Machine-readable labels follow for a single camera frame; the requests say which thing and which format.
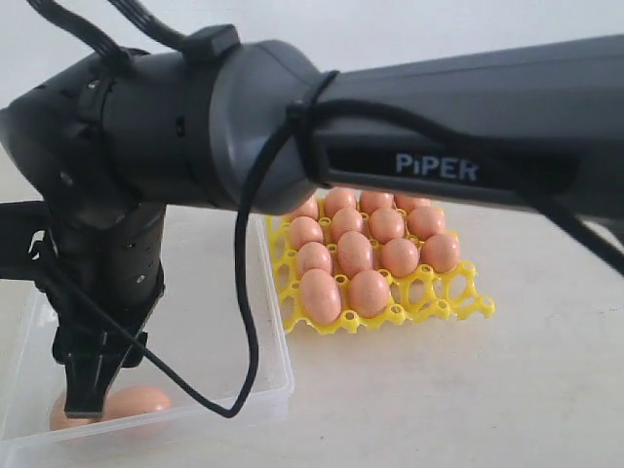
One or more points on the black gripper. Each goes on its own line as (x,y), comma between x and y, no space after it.
(101,283)

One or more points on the brown egg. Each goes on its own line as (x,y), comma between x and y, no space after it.
(309,208)
(337,199)
(320,296)
(313,255)
(303,230)
(425,222)
(409,203)
(386,224)
(400,257)
(136,400)
(354,253)
(368,293)
(58,420)
(442,252)
(371,201)

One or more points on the brown egg second row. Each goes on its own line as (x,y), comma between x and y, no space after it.
(346,220)

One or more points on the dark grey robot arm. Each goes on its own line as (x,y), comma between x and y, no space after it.
(256,128)

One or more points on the clear plastic box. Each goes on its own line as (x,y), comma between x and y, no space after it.
(196,329)

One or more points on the yellow plastic egg tray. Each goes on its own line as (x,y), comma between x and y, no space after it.
(422,295)

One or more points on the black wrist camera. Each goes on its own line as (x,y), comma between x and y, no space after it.
(20,221)

